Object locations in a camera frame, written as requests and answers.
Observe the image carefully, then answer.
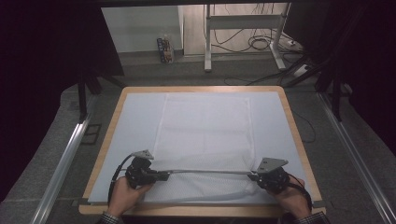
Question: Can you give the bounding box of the white panel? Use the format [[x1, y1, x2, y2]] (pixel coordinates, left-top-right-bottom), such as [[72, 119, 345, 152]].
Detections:
[[101, 6, 185, 54]]

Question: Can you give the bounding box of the white metal desk frame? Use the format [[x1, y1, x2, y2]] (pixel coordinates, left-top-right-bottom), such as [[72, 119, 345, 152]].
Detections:
[[204, 3, 292, 73]]

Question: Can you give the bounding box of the bundle of black floor cables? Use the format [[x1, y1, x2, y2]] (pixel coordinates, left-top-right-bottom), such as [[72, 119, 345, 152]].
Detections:
[[211, 3, 293, 54]]

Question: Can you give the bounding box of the white cloth with grey band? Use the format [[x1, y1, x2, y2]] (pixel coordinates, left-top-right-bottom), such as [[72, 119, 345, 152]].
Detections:
[[143, 92, 260, 203]]

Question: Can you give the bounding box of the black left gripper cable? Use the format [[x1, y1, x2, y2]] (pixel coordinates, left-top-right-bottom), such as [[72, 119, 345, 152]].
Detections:
[[107, 154, 135, 204]]

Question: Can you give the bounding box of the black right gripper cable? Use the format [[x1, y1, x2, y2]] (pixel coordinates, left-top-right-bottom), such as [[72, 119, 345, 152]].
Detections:
[[288, 174, 314, 210]]

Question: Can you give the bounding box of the person's left hand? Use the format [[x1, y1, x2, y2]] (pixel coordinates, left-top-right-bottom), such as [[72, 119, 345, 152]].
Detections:
[[106, 175, 154, 218]]

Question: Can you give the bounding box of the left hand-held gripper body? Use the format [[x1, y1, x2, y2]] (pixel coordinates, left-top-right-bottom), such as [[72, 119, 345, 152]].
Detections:
[[124, 149, 157, 190]]

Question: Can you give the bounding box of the pack of bottles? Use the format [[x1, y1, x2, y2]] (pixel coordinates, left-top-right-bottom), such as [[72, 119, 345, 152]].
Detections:
[[156, 36, 176, 64]]

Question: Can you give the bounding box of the thin black floor cable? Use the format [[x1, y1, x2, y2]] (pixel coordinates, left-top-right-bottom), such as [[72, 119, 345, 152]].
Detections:
[[292, 110, 318, 145]]

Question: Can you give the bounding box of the wooden table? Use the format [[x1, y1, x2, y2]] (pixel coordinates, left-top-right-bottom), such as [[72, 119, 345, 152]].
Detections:
[[78, 86, 327, 218]]

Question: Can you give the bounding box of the black stand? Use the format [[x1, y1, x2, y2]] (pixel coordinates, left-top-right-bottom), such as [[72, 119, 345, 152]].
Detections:
[[279, 54, 345, 122], [75, 73, 127, 123]]

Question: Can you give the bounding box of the aluminium rail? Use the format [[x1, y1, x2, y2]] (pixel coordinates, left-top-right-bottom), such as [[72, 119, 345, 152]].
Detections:
[[317, 92, 396, 224], [30, 120, 92, 224]]

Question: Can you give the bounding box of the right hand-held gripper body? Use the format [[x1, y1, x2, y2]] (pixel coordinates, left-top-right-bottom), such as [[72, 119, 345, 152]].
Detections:
[[255, 157, 291, 194]]

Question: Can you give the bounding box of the person's right hand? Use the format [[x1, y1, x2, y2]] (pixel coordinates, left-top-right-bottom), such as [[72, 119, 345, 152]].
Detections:
[[266, 175, 312, 220]]

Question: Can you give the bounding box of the white power strip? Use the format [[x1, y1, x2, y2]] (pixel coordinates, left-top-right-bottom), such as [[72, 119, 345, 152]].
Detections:
[[292, 63, 310, 77]]

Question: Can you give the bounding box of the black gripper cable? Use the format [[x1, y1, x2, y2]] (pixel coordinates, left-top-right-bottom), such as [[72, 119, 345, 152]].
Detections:
[[107, 154, 135, 204], [288, 174, 314, 210]]

